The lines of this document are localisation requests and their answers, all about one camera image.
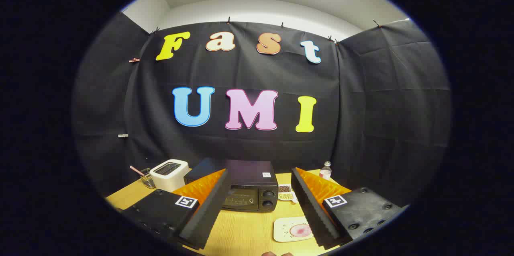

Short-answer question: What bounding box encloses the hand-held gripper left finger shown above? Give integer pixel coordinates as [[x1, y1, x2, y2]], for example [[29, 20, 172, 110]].
[[120, 169, 233, 250]]

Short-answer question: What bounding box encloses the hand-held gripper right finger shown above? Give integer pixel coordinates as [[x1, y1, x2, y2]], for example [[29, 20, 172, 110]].
[[291, 167, 404, 250]]

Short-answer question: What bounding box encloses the pink ham slice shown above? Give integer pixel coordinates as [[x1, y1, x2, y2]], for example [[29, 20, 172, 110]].
[[290, 224, 313, 238]]

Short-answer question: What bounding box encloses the white square plate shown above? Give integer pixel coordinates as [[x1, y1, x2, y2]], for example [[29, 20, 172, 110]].
[[273, 216, 314, 243]]

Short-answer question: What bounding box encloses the black toaster oven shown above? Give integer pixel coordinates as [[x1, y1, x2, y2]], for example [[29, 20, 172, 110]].
[[184, 157, 279, 213]]

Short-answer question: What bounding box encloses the white pop-up toaster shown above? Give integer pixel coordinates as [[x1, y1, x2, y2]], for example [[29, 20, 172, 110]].
[[150, 159, 190, 193]]

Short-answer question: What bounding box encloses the white divided dish with beans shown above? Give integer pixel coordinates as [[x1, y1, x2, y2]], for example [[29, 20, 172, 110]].
[[278, 184, 298, 204]]

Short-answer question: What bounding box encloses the clear glass cup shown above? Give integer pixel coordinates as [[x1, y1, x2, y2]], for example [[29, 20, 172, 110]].
[[140, 168, 156, 189]]

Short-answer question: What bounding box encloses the black backdrop cloth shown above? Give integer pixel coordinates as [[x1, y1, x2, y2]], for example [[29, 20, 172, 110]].
[[72, 12, 452, 208]]

